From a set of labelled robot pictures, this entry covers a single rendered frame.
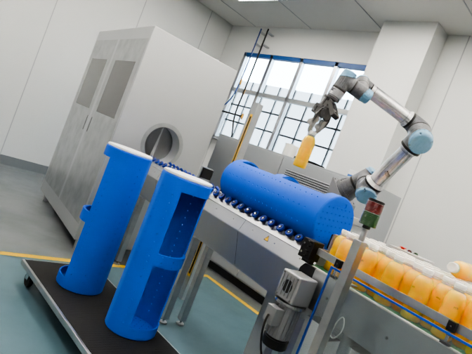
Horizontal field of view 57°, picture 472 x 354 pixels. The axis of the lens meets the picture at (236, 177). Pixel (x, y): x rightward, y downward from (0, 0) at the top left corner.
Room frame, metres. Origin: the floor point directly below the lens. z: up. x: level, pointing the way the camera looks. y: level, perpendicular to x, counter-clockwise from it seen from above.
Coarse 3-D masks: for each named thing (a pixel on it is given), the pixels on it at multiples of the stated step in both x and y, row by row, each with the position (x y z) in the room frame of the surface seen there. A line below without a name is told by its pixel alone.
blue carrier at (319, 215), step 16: (240, 160) 2.79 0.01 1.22; (224, 176) 2.74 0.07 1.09; (240, 176) 2.62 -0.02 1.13; (256, 176) 2.53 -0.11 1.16; (272, 176) 2.46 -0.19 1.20; (288, 176) 2.46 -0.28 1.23; (224, 192) 2.76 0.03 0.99; (240, 192) 2.58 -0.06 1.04; (256, 192) 2.45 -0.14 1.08; (272, 192) 2.36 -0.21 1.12; (288, 192) 2.28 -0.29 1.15; (304, 192) 2.21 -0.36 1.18; (320, 192) 2.18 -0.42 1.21; (256, 208) 2.47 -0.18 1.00; (272, 208) 2.33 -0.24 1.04; (288, 208) 2.22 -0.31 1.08; (304, 208) 2.14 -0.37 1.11; (320, 208) 2.07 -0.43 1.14; (336, 208) 2.13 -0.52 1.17; (352, 208) 2.20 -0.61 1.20; (288, 224) 2.24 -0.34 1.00; (304, 224) 2.12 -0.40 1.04; (320, 224) 2.09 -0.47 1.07; (336, 224) 2.16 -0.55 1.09; (352, 224) 2.23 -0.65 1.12; (320, 240) 2.12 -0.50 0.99
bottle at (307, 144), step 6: (306, 138) 2.20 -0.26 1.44; (312, 138) 2.20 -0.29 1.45; (306, 144) 2.19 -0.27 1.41; (312, 144) 2.19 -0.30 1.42; (300, 150) 2.21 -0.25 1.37; (306, 150) 2.19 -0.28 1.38; (312, 150) 2.21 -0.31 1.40; (300, 156) 2.20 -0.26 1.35; (306, 156) 2.20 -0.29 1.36; (294, 162) 2.21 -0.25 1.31; (300, 162) 2.20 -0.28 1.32; (306, 162) 2.21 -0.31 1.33
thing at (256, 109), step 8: (256, 104) 3.47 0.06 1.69; (256, 112) 3.47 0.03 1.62; (248, 120) 3.49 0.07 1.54; (256, 120) 3.49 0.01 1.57; (248, 128) 3.46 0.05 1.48; (248, 136) 3.48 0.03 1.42; (240, 144) 3.48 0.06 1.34; (248, 144) 3.49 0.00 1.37; (240, 152) 3.47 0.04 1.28; (232, 160) 3.49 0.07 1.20; (200, 248) 3.47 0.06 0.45; (200, 256) 3.47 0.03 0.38; (192, 264) 3.48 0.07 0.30; (192, 272) 3.46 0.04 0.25; (184, 288) 3.47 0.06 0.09; (184, 296) 3.47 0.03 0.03
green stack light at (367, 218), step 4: (364, 212) 1.57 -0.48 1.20; (368, 212) 1.56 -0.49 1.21; (364, 216) 1.56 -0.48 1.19; (368, 216) 1.55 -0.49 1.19; (372, 216) 1.55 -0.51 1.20; (376, 216) 1.55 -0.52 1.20; (380, 216) 1.56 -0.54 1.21; (360, 220) 1.57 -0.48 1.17; (364, 220) 1.56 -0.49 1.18; (368, 220) 1.55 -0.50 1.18; (372, 220) 1.55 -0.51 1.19; (376, 220) 1.55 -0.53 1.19; (364, 224) 1.56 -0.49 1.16; (368, 224) 1.55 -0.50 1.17; (372, 224) 1.55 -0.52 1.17; (376, 224) 1.56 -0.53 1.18
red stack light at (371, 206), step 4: (368, 200) 1.58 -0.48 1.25; (368, 204) 1.57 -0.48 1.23; (372, 204) 1.56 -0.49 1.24; (376, 204) 1.55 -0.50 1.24; (380, 204) 1.55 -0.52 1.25; (368, 208) 1.56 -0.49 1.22; (372, 208) 1.55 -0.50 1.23; (376, 208) 1.55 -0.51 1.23; (380, 208) 1.55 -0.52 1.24; (372, 212) 1.55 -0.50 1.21; (376, 212) 1.55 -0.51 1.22; (380, 212) 1.56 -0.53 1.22
